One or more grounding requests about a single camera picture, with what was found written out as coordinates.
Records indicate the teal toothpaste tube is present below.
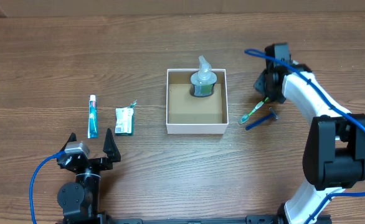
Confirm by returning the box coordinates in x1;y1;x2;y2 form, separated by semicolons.
87;95;98;139

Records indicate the clear soap pump bottle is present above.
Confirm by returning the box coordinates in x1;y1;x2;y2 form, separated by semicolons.
190;55;217;98

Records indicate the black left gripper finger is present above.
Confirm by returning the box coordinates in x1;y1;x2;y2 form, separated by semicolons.
103;128;121;162
64;133;77;149

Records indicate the green toothbrush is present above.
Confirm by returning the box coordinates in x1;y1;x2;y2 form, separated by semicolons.
239;97;268;124

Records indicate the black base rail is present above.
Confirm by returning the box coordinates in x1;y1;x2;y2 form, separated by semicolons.
112;215;284;224

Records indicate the blue disposable razor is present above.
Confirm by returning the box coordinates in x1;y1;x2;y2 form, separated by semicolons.
245;107;279;131

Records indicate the white cardboard box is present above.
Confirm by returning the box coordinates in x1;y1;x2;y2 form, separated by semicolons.
166;68;229;134

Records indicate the green white floss packet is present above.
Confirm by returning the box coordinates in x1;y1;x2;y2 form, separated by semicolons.
115;100;137;136

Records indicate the blue right camera cable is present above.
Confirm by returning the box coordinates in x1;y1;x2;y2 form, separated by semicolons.
244;49;365;224

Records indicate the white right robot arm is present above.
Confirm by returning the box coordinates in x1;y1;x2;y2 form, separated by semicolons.
245;43;365;223

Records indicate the blue left camera cable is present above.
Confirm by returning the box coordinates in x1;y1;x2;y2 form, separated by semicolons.
29;151;67;224

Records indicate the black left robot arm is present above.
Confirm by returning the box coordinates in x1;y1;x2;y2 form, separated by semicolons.
57;129;121;224

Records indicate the blue camera cable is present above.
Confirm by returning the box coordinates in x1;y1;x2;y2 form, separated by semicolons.
244;49;365;224
29;151;67;224

